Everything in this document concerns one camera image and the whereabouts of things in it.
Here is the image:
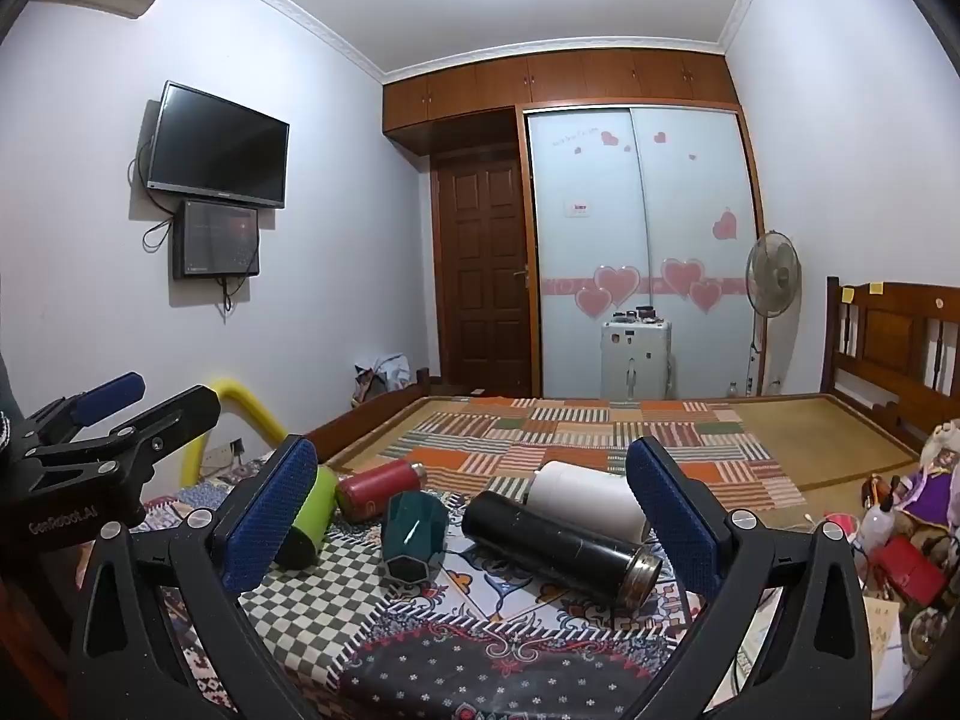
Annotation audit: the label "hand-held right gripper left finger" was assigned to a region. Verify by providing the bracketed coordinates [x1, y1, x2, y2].
[66, 435, 323, 720]

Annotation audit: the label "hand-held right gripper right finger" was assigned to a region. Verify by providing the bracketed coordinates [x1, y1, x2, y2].
[625, 435, 871, 720]

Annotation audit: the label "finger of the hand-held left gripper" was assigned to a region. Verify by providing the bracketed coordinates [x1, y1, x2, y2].
[21, 371, 148, 449]
[26, 385, 223, 482]

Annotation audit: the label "white cup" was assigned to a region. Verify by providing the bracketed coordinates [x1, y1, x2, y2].
[525, 461, 652, 545]

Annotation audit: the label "red thermos cup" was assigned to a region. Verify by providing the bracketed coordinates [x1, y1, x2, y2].
[335, 460, 428, 522]

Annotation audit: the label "black thermos cup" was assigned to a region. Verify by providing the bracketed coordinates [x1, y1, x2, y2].
[461, 491, 663, 608]

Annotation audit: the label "teal faceted cup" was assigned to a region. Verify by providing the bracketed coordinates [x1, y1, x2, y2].
[381, 491, 451, 587]

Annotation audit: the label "lime green bottle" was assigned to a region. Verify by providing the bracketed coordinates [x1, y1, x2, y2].
[274, 465, 342, 569]

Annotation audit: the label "white power strip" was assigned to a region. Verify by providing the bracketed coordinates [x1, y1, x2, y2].
[202, 439, 245, 473]

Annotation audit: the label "yellow foam tube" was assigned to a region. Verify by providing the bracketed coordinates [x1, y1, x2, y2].
[180, 379, 290, 485]

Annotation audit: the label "striped patchwork blanket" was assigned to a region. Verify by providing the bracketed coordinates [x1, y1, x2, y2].
[379, 397, 807, 515]

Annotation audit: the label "wooden bed footboard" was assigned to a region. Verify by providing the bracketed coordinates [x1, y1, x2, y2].
[304, 367, 432, 462]

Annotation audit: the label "small white cabinet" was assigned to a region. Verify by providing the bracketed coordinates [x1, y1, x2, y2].
[600, 319, 674, 401]

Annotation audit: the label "bamboo bed mat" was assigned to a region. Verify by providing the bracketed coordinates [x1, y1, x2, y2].
[322, 394, 920, 511]

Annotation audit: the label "white bag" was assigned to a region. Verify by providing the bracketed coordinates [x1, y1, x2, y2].
[354, 352, 412, 400]

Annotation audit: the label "clear spray bottle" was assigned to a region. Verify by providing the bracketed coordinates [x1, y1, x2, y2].
[855, 476, 901, 550]

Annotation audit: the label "red box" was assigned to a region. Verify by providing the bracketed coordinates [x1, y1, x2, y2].
[874, 536, 947, 605]

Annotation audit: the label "beige paper card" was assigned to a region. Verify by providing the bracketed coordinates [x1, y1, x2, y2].
[862, 596, 906, 691]

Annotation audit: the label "printed patchwork bedsheet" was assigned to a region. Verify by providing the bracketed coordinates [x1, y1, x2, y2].
[135, 480, 721, 720]

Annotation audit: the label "purple cloth doll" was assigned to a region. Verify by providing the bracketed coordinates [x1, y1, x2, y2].
[911, 420, 960, 526]

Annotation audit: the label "standing fan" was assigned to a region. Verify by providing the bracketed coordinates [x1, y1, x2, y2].
[744, 231, 802, 395]

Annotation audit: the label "wooden bed headboard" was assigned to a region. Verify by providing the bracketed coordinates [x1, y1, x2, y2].
[821, 276, 960, 451]

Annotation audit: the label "sliding wardrobe with heart stickers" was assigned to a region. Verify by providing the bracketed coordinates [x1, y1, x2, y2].
[521, 103, 766, 400]

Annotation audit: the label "brown wooden door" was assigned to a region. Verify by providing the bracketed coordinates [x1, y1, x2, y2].
[431, 150, 535, 398]

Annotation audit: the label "brown overhead cabinets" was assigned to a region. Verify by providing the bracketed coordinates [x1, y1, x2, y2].
[382, 51, 740, 155]

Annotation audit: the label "black television cable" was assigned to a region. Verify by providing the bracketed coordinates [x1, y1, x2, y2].
[127, 157, 175, 252]

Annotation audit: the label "small wall-mounted monitor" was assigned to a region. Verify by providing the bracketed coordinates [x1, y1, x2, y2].
[173, 199, 261, 280]

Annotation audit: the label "wall-mounted television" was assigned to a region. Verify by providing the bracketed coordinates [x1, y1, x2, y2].
[146, 80, 290, 209]

